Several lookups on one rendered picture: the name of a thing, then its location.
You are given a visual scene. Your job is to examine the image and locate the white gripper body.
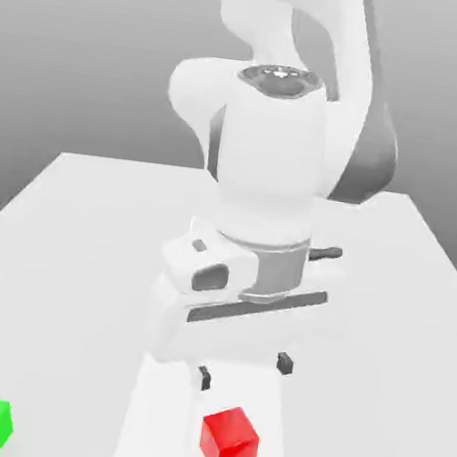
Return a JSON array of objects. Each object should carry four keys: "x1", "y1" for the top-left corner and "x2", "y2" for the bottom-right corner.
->
[{"x1": 143, "y1": 269, "x2": 340, "y2": 384}]

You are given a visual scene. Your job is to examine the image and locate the small red cube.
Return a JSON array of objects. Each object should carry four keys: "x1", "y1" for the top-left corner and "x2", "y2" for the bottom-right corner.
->
[{"x1": 196, "y1": 401, "x2": 265, "y2": 457}]

